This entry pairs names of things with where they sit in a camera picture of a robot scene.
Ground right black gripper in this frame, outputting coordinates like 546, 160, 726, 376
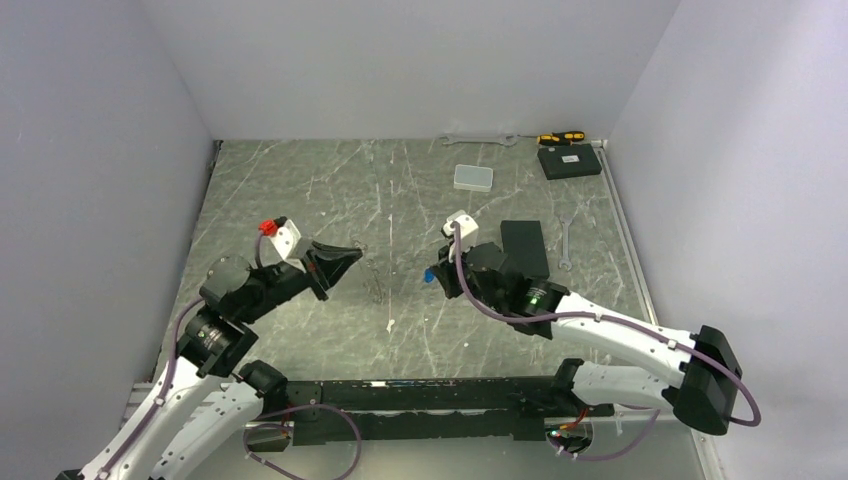
430, 238, 506, 314

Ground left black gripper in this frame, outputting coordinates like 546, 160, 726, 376
239, 238, 363, 323

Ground blue key tag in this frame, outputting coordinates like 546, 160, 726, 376
424, 266, 439, 284

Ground metal keyring disc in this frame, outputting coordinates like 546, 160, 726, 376
351, 237, 385, 304

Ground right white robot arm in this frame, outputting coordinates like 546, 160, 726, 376
426, 243, 761, 436

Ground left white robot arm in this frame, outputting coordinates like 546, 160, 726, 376
58, 240, 363, 479

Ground black flat phone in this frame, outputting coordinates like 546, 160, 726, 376
500, 220, 550, 280

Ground small silver wrench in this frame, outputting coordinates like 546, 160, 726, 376
558, 214, 573, 271

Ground white plastic box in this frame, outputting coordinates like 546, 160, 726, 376
453, 164, 494, 192

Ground black rectangular box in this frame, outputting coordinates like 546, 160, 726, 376
537, 144, 602, 180

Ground silver open-end wrench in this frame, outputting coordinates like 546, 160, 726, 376
439, 134, 518, 147

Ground yellow black screwdriver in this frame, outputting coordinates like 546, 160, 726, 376
536, 131, 586, 147

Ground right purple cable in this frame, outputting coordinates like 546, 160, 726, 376
450, 221, 762, 463

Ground purple cable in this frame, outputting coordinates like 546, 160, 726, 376
95, 231, 362, 480
450, 221, 762, 463

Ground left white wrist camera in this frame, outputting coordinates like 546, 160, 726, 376
258, 216, 310, 262

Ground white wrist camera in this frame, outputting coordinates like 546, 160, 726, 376
258, 216, 310, 262
441, 210, 479, 248

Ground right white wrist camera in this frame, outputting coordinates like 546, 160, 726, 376
441, 210, 479, 248

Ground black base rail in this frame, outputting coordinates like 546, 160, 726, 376
221, 360, 614, 446

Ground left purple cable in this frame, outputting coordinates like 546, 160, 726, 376
95, 231, 362, 480

